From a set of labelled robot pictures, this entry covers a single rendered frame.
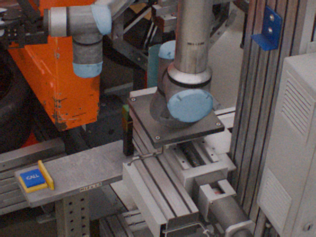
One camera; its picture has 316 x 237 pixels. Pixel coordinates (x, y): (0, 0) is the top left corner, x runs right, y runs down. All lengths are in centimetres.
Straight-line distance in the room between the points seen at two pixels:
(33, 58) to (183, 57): 93
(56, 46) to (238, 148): 68
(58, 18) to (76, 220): 103
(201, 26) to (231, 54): 222
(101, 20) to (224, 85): 204
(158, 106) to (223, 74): 176
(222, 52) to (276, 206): 224
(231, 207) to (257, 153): 17
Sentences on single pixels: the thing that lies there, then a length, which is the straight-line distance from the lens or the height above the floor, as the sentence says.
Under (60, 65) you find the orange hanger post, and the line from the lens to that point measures 226.
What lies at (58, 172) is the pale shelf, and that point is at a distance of 236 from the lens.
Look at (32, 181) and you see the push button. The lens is 229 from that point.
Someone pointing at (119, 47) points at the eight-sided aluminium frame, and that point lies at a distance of 247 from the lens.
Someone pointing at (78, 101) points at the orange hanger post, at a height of 63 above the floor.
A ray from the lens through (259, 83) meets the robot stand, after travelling 179.
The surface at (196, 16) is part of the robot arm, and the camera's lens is 165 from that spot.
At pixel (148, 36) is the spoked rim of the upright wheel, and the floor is 68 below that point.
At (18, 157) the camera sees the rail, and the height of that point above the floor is 39.
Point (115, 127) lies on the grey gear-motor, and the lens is 274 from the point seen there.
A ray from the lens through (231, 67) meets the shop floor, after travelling 377.
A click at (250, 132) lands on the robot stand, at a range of 188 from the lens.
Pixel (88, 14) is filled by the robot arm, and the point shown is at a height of 124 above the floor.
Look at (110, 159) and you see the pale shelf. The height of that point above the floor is 45.
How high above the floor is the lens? 204
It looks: 37 degrees down
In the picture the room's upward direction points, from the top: 4 degrees clockwise
